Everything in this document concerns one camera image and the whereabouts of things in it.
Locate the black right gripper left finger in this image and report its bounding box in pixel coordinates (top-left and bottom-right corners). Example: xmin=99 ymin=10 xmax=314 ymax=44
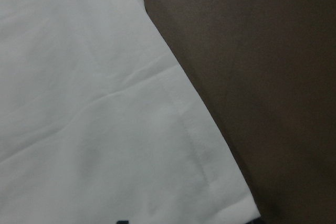
xmin=116 ymin=220 xmax=130 ymax=224

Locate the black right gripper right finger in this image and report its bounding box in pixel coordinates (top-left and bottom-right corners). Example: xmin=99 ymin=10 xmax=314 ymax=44
xmin=252 ymin=219 xmax=265 ymax=224

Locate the white long-sleeve printed shirt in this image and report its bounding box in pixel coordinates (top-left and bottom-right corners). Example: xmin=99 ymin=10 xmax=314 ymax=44
xmin=1 ymin=0 xmax=260 ymax=223

